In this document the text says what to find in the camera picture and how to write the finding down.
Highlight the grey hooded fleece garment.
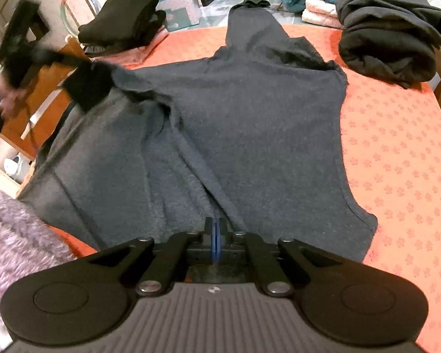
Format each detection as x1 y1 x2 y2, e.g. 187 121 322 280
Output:
18 0 378 265

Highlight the wooden chair with slatted back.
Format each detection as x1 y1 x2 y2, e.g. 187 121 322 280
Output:
0 39 91 151

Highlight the crumpled charcoal garment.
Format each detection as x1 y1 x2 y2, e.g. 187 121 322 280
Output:
335 0 441 89

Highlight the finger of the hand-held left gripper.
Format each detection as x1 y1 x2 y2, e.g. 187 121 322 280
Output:
57 53 115 114

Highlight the checkered leaf-print tablecloth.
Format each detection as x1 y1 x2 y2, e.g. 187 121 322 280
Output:
198 0 305 26

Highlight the person's left hand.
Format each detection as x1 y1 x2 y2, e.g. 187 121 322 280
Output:
0 71 23 118

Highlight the folded pink garment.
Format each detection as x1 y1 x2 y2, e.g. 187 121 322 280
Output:
84 26 170 67

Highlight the orange flower-patterned mat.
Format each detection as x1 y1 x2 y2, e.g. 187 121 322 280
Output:
40 24 441 353

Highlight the white and pink garment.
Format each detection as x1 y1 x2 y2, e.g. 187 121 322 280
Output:
301 0 344 28

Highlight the folded black garment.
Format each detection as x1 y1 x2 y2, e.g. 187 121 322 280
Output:
77 0 167 46

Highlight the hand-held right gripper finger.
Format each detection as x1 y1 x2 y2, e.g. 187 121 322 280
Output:
217 218 348 297
90 218 217 297

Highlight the hula hoop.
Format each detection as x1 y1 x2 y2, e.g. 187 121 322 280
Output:
60 0 101 39

